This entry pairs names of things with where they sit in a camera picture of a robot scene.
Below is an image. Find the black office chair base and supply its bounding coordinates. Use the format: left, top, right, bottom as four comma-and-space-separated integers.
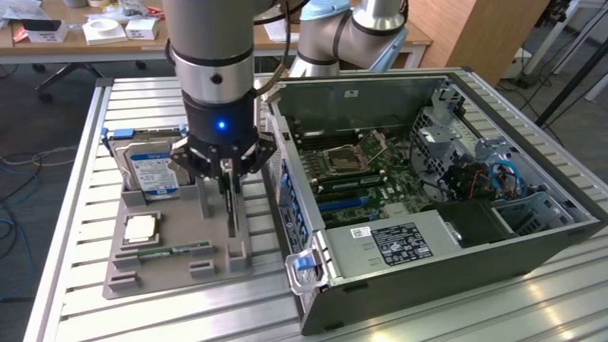
32, 61, 108, 104

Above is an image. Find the hard disk with blue bracket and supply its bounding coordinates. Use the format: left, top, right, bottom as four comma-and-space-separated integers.
101, 124, 190, 204

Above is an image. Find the red wire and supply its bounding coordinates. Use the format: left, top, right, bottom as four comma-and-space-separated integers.
466, 170, 481, 200

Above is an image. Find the white box with tape roll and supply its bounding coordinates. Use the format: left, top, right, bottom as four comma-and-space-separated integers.
81, 19, 128, 46

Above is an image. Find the wooden desk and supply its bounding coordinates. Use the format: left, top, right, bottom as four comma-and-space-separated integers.
0, 0, 434, 67

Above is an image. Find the white box device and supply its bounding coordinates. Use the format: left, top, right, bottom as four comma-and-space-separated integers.
501, 47, 537, 81

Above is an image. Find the black slanted stand pole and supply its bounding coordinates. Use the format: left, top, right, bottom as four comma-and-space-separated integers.
533, 33, 608, 128

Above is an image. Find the open black PC case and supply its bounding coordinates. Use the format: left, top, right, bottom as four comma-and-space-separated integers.
256, 66, 608, 338

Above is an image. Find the silver disk bay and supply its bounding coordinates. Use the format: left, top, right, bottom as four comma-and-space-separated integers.
490, 191, 578, 237

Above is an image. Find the blue floor cable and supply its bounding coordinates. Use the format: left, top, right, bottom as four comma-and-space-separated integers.
0, 170, 41, 304

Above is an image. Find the green RAM stick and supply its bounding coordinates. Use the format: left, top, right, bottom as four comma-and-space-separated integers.
318, 170, 386, 192
116, 242, 213, 260

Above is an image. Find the green motherboard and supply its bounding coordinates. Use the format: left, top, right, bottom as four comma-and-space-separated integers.
286, 117, 430, 229

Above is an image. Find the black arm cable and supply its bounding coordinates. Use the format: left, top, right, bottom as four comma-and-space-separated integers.
253, 0, 314, 98

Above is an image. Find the CPU socket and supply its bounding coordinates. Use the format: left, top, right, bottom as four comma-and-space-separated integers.
322, 145, 366, 176

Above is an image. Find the blue expansion slot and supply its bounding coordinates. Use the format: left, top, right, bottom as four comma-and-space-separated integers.
318, 197, 370, 217

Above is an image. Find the wooden cabinet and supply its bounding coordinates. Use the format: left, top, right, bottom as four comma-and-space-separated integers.
406, 0, 554, 86

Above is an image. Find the case latch with blue tab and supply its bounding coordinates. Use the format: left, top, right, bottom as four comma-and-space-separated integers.
282, 247, 329, 296

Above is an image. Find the white box with black top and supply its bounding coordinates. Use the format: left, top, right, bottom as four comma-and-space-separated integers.
21, 19, 70, 43

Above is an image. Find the blue wire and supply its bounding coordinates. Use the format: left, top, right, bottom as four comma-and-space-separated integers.
490, 160, 526, 200

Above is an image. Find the small white cardboard box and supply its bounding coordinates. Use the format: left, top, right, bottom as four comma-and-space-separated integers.
125, 17, 160, 41

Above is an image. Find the graphics card with metal bracket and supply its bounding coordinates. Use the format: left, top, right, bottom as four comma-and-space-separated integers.
220, 158, 242, 239

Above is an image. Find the grey parts rack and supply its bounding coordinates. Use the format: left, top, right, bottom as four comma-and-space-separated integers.
102, 176, 256, 301

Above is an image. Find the white desk frame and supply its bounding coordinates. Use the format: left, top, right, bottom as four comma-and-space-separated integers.
521, 0, 608, 103

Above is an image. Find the white paper stack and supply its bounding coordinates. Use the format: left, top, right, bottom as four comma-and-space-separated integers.
260, 16, 301, 44

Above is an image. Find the perforated silver drive cage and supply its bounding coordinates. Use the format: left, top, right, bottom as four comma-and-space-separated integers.
408, 105, 470, 185

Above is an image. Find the grey power supply unit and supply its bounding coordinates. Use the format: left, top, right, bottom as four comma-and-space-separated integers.
324, 209, 462, 279

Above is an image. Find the white floor cable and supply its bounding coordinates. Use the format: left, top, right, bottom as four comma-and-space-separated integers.
0, 145, 77, 168

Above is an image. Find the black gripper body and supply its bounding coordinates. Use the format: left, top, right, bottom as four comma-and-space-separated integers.
182, 93, 260, 179

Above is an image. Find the silver CPU chip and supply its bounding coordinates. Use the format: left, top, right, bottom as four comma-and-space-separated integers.
124, 214, 158, 243

